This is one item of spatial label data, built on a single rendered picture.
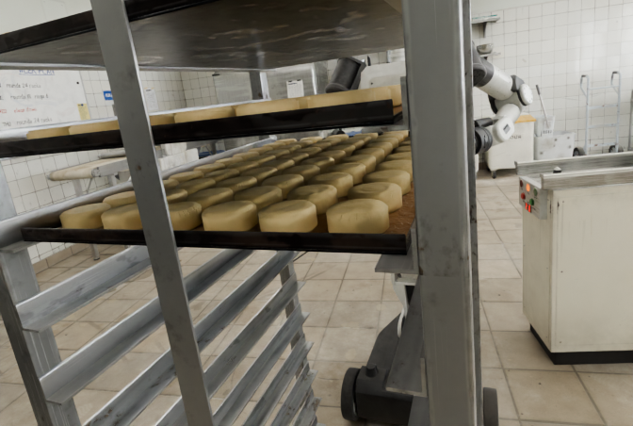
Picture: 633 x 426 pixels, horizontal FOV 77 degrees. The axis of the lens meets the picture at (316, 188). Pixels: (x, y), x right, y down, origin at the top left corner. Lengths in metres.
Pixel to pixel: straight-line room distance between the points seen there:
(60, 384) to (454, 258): 0.48
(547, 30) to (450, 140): 6.07
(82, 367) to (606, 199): 1.84
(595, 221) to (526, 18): 4.53
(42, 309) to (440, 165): 0.46
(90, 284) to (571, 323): 1.93
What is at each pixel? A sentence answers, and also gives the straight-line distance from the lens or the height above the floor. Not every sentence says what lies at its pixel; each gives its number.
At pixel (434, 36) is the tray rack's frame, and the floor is 1.35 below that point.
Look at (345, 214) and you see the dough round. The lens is 0.31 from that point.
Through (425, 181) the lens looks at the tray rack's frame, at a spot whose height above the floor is 1.28.
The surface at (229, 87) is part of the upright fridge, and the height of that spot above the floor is 1.56.
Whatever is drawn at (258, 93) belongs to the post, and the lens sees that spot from 0.96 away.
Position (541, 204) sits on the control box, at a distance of 1.94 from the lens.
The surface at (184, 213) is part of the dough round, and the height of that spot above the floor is 1.24.
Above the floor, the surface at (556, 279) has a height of 0.44.
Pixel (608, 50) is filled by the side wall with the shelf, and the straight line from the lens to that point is 6.51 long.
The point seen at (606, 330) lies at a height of 0.19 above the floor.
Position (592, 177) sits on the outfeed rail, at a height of 0.88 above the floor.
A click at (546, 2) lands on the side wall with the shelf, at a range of 6.32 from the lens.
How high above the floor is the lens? 1.33
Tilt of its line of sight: 13 degrees down
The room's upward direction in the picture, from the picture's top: 7 degrees counter-clockwise
